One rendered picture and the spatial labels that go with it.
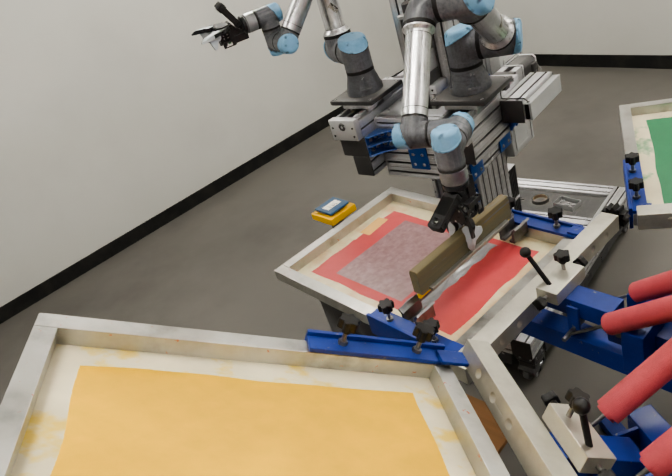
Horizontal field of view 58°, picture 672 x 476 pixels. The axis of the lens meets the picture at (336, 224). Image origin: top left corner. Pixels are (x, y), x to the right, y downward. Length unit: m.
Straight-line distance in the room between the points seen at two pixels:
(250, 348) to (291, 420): 0.16
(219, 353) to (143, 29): 4.12
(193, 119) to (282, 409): 4.33
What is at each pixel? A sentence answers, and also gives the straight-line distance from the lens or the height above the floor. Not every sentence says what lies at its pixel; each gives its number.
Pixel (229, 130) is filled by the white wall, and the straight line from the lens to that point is 5.44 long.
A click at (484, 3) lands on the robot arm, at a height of 1.64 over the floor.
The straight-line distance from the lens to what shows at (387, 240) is 2.09.
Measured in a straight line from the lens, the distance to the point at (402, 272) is 1.91.
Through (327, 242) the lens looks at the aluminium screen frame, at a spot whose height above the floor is 0.98.
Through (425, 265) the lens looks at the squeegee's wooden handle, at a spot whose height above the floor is 1.13.
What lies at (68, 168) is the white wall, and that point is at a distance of 4.95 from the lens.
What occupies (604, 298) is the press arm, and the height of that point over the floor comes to 1.04.
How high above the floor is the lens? 2.05
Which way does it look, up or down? 29 degrees down
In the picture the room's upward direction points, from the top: 19 degrees counter-clockwise
